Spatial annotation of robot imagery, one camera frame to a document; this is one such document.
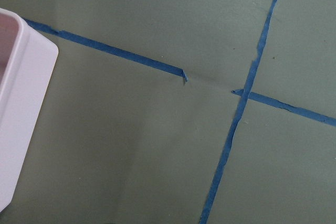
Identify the pink plastic bin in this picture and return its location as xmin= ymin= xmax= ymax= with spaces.
xmin=1 ymin=9 xmax=58 ymax=210

